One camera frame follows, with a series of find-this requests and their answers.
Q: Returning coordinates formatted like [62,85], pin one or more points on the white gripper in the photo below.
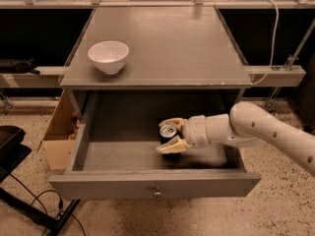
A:
[196,131]

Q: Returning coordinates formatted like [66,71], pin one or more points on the blue pepsi can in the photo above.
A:
[168,135]

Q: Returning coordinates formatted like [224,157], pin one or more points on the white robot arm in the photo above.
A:
[246,125]

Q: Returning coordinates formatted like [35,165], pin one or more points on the round metal drawer knob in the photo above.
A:
[157,193]

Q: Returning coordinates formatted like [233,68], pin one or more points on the grey open top drawer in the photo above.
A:
[115,157]

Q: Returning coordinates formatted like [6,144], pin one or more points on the grey wooden cabinet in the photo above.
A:
[179,57]

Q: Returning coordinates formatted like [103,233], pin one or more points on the white ceramic bowl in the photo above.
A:
[109,56]

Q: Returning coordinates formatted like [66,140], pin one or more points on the brown cardboard box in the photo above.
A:
[61,133]

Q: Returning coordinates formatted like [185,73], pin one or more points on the black chair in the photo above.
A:
[12,153]

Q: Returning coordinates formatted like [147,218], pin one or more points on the black cloth on shelf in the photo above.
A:
[18,66]

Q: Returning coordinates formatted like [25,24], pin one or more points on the grey metal shelf rack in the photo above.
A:
[59,30]

